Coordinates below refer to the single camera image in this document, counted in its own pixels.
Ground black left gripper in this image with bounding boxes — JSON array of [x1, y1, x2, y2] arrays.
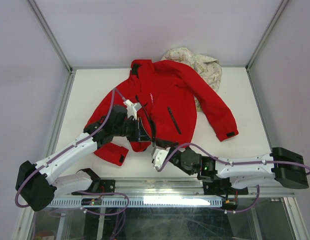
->
[[113, 117, 152, 143]]

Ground red zip jacket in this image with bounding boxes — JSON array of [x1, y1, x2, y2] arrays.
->
[[83, 58, 240, 167]]

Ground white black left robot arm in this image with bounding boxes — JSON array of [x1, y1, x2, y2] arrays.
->
[[15, 103, 151, 212]]

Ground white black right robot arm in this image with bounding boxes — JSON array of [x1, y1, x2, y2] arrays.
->
[[152, 142, 310, 195]]

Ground cream green printed cloth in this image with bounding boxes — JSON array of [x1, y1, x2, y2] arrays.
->
[[160, 47, 223, 98]]

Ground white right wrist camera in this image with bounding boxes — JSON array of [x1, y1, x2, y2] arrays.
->
[[151, 146, 170, 170]]

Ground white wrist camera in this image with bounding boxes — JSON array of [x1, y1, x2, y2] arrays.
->
[[123, 99, 142, 120], [151, 146, 170, 170]]

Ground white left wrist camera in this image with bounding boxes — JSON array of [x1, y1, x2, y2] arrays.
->
[[123, 99, 142, 120]]

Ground aluminium mounting rail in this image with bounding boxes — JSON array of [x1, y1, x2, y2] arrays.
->
[[100, 177, 296, 198]]

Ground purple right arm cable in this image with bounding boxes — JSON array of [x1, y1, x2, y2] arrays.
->
[[154, 142, 310, 215]]

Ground white perforated cable tray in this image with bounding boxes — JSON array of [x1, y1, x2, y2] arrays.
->
[[48, 195, 222, 209]]

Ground aluminium left frame post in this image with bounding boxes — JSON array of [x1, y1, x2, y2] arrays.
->
[[26, 0, 73, 74]]

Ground aluminium frame post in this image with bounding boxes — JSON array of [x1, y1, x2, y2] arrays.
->
[[26, 0, 73, 74], [245, 0, 290, 72]]

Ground aluminium right frame post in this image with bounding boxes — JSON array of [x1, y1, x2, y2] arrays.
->
[[245, 0, 290, 72]]

